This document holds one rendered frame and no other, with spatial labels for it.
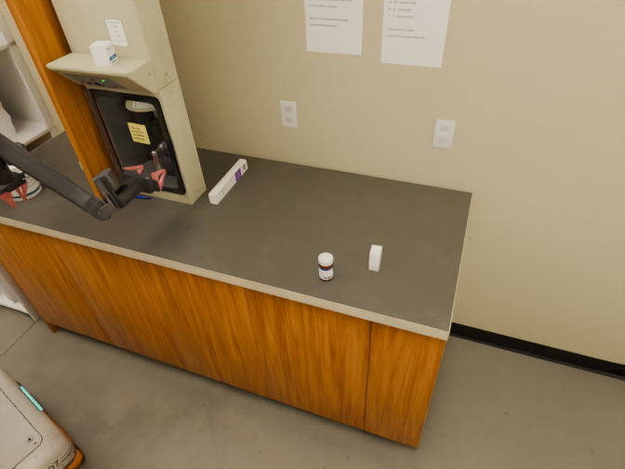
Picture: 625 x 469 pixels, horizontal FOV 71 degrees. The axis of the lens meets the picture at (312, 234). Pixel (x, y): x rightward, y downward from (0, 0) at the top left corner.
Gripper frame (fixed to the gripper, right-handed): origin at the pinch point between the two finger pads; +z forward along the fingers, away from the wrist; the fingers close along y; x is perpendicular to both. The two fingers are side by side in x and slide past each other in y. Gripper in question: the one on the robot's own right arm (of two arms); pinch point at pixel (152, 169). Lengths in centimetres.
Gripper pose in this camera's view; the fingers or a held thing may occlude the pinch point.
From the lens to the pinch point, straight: 167.6
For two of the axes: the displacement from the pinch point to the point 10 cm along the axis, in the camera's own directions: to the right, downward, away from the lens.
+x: 0.4, 7.4, 6.7
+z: 3.5, -6.4, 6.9
